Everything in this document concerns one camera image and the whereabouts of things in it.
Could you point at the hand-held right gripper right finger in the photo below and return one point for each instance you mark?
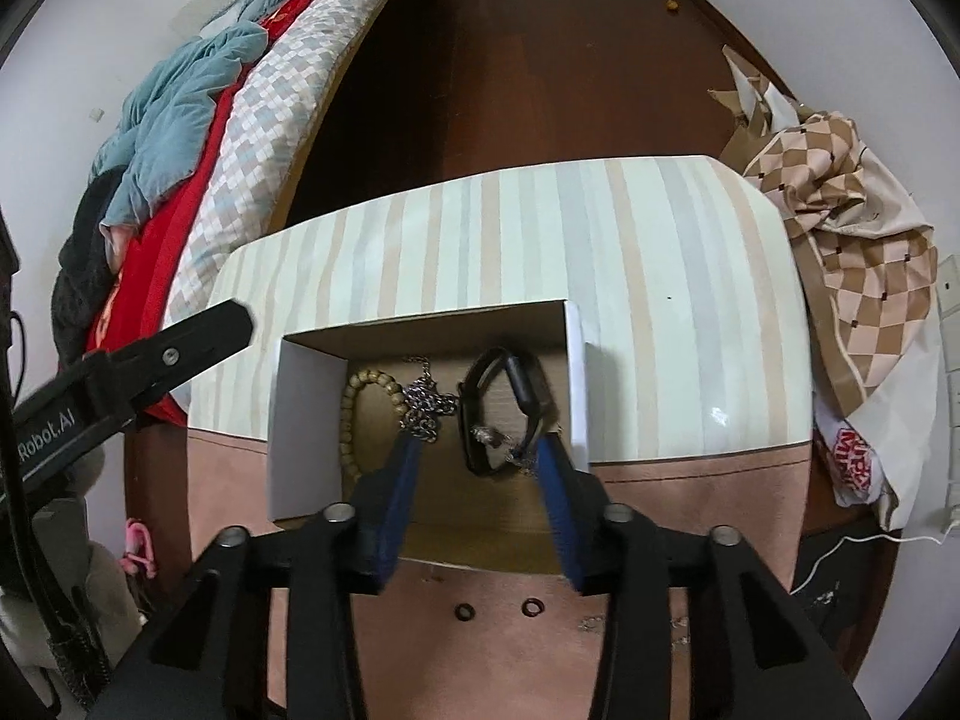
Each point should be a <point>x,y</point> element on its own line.
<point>556,499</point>

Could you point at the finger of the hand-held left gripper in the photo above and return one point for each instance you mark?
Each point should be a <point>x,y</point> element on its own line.
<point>176,352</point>

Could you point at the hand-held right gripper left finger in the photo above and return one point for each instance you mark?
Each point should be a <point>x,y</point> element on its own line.
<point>397,499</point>

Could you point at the black smart band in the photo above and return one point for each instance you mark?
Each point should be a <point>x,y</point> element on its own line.
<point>466,420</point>

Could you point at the cardboard box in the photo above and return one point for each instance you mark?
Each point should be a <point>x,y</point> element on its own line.
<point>307,427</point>

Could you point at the small silver earring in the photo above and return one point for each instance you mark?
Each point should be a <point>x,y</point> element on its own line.
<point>484,435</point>

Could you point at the bed with checkered quilt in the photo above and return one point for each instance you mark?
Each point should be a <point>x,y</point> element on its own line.
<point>172,240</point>

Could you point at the grey cloth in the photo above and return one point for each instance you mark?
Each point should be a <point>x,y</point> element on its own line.
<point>90,547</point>

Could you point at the black cloth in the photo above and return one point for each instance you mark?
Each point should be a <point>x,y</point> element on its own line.
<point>79,270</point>

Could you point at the pink suede mat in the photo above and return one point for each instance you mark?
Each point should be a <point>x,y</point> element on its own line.
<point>480,652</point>

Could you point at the teal blanket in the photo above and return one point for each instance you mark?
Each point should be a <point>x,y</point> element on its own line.
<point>180,105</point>

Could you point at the checked quilt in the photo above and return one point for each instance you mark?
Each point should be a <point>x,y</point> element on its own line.
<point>277,105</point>

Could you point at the white bag with red print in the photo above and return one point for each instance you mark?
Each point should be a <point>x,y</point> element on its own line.
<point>885,435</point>

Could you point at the brown checkered cloth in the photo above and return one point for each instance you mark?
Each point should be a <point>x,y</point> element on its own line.
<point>847,255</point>

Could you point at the wooden bed frame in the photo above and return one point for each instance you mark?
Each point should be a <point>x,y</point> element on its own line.
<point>352,52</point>

